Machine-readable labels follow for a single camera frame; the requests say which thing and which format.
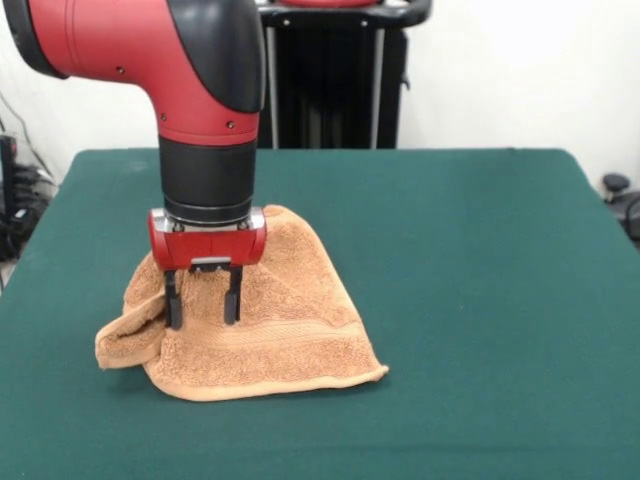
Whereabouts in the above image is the dark green table cloth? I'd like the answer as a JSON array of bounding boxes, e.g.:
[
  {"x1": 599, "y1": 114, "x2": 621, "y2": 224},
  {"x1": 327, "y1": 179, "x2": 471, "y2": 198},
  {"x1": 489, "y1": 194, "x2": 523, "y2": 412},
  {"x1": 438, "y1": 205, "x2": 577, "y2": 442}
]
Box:
[{"x1": 0, "y1": 147, "x2": 640, "y2": 480}]

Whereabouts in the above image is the black cable bundle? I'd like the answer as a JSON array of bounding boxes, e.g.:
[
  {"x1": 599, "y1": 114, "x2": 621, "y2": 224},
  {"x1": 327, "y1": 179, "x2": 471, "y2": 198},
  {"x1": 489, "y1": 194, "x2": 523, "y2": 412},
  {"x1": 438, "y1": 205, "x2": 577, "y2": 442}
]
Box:
[{"x1": 13, "y1": 164, "x2": 60, "y2": 211}]

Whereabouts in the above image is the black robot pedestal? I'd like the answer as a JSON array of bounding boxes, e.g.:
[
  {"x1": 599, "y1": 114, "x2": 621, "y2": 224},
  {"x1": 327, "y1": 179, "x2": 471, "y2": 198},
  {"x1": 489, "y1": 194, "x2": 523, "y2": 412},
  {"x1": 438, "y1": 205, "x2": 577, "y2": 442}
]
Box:
[{"x1": 254, "y1": 0, "x2": 434, "y2": 150}]

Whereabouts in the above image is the tan terry cloth towel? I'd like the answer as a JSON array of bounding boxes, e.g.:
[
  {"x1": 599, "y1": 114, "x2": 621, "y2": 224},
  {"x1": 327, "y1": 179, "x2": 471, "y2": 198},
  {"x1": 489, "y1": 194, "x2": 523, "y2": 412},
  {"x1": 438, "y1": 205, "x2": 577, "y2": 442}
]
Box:
[{"x1": 94, "y1": 203, "x2": 390, "y2": 404}]

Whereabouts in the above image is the grey wall cable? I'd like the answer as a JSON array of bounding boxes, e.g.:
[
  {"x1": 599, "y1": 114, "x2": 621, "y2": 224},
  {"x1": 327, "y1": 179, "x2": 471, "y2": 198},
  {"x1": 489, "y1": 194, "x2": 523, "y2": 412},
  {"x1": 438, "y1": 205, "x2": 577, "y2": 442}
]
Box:
[{"x1": 0, "y1": 92, "x2": 56, "y2": 181}]

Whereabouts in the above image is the black electronics box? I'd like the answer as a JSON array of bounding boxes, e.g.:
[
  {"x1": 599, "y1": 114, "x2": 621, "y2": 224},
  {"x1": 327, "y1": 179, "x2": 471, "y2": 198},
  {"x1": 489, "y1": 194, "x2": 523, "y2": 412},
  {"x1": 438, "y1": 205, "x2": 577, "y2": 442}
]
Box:
[{"x1": 0, "y1": 132, "x2": 20, "y2": 262}]

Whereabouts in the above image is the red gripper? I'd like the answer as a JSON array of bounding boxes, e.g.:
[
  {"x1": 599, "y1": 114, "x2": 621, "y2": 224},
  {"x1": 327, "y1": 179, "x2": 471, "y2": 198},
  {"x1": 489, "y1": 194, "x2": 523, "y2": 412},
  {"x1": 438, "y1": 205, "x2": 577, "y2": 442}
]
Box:
[{"x1": 148, "y1": 207, "x2": 269, "y2": 332}]

